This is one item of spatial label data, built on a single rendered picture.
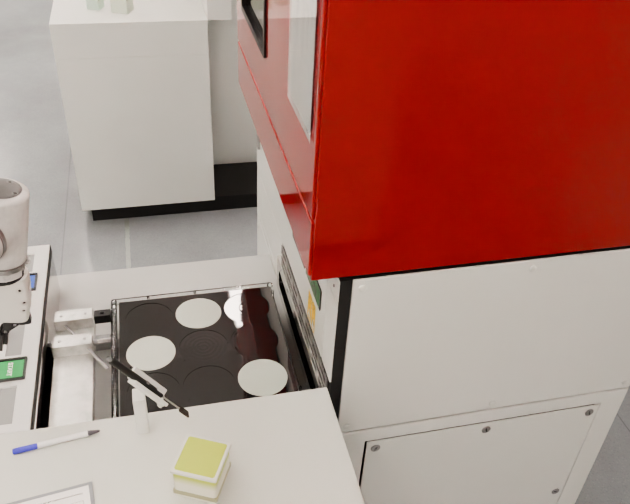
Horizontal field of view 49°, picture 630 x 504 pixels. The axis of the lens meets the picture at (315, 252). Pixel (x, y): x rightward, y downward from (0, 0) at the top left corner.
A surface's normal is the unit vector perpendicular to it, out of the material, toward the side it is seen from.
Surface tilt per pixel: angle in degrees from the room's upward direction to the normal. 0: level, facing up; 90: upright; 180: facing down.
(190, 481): 90
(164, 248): 0
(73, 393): 0
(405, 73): 90
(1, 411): 0
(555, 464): 90
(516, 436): 90
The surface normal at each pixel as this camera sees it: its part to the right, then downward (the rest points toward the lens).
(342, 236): 0.22, 0.59
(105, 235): 0.05, -0.80
